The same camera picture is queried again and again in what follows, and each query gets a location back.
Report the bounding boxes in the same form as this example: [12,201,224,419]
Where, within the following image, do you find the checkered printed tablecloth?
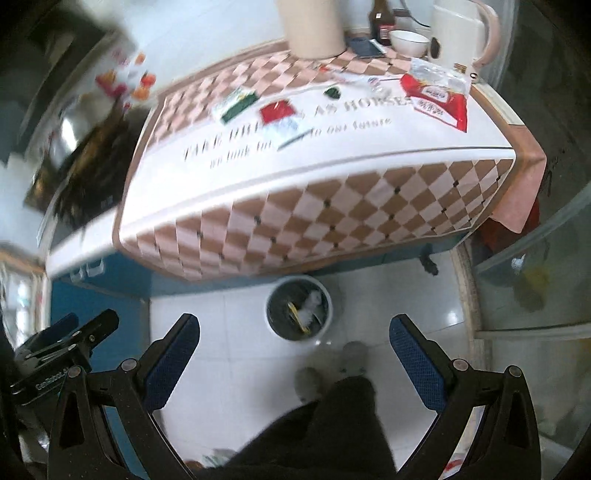
[113,39,548,283]

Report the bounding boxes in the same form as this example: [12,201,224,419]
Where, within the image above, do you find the yellow wrapper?
[287,302,311,333]

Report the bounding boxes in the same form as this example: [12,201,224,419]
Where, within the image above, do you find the red cloth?
[479,202,541,252]

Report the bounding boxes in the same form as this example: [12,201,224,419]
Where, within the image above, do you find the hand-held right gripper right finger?
[389,314,542,480]

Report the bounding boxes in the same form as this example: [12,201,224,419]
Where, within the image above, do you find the dark smartphone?
[347,37,387,60]

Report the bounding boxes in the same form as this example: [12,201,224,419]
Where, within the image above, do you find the glass door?
[470,182,591,334]

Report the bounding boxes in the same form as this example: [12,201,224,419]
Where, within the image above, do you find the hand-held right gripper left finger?
[46,314,201,480]

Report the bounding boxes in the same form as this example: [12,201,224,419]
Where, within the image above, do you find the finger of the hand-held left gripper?
[42,313,80,341]
[18,309,120,366]

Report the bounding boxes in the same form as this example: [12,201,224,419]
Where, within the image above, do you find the black table caster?
[417,248,440,277]

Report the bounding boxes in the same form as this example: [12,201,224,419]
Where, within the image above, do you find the white crumpled tissue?
[298,290,325,325]

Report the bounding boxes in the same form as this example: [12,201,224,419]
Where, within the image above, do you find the black cable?
[396,0,433,27]

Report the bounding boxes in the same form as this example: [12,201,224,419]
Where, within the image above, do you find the white bowl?
[389,30,431,57]

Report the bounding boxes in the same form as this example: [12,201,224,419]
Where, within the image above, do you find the dark brown bundle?
[52,111,137,228]

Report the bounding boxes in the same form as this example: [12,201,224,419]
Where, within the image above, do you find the white round trash bin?
[264,276,334,345]

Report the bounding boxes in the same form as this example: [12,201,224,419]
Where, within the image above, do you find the clear plastic bag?
[409,58,472,93]

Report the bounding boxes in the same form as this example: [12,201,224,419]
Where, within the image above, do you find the colourful stickers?
[93,50,156,112]

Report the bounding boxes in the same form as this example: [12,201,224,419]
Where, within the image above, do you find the white electric kettle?
[427,0,502,77]

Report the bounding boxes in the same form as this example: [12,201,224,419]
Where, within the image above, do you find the red snack bag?
[400,74,470,133]

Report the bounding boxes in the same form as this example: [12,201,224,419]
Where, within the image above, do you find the brown glass bottle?
[368,0,397,46]

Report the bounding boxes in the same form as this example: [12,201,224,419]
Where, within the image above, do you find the green and white wrapper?
[212,88,258,124]

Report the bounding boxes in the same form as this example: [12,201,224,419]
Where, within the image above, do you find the red wrapper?
[259,99,297,123]

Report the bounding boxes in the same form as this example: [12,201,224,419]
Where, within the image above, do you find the beige cylinder container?
[276,0,347,59]

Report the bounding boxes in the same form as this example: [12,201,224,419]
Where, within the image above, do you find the person's black pants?
[225,376,399,480]

